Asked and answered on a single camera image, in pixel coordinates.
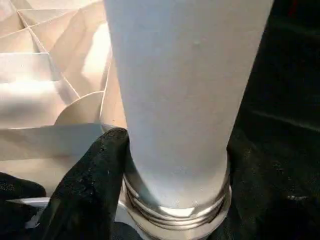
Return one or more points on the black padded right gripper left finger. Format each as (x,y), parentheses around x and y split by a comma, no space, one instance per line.
(85,195)

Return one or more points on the white plastic table leg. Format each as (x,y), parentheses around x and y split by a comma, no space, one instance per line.
(185,90)

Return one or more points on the white plastic table top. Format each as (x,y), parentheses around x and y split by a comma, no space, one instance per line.
(50,75)

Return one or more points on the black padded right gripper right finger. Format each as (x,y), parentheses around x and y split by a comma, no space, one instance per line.
(270,210)

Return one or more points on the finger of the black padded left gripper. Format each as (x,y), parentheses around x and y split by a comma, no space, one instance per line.
(17,219)
(20,187)

